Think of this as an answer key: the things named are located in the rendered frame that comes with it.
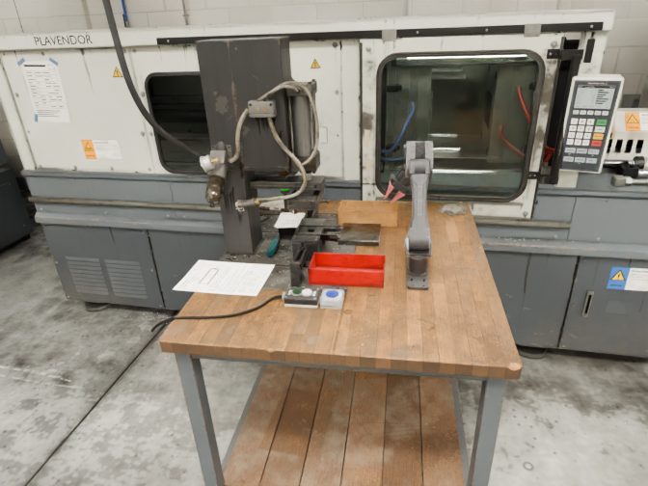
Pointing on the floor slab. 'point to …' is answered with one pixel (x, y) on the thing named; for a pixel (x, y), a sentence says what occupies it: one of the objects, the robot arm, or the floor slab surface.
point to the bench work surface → (423, 309)
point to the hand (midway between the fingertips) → (389, 199)
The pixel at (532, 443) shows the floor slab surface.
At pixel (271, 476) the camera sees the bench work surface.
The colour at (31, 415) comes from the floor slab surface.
